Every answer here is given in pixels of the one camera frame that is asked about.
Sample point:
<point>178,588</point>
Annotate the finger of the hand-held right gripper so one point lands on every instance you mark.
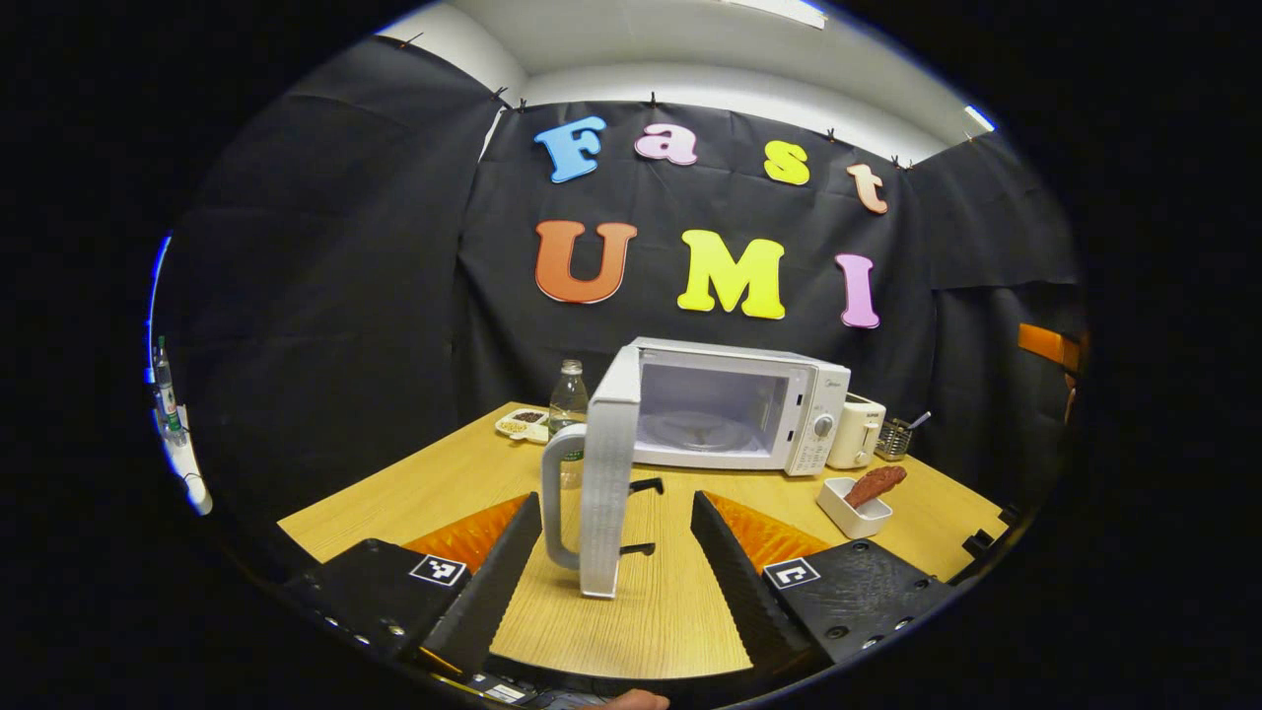
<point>1047,345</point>

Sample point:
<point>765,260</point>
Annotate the black table bracket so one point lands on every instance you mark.
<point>978,544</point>
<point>1009,514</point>

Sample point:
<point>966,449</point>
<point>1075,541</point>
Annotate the white ledge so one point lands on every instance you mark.
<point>192,478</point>

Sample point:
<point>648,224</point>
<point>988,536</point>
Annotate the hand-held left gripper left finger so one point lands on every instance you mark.
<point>498,582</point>

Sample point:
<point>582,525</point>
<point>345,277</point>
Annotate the brown chicken drumstick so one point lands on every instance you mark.
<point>876,483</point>

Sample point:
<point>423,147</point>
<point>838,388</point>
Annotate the long ceiling light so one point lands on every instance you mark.
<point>779,10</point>

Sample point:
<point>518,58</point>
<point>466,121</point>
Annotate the small ceiling light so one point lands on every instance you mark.
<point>978,117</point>

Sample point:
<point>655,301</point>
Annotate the black backdrop cloth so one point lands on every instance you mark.
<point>394,296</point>

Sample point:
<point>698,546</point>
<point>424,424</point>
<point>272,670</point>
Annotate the clear plastic water bottle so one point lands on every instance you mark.
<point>568,404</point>

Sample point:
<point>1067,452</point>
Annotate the white toaster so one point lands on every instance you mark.
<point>856,434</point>

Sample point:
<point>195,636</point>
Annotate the green label bottle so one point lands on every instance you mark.
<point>165,390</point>

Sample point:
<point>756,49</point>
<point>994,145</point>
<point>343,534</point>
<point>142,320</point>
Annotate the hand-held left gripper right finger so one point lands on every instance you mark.
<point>735,582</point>

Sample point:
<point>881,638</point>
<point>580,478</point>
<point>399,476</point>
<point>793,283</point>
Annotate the white divided snack plate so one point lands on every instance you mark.
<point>521,426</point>

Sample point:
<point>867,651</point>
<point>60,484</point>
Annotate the white microwave oven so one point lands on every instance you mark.
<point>730,357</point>

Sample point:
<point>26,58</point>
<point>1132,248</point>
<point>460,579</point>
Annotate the white rectangular tray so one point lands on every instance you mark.
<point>848,518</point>

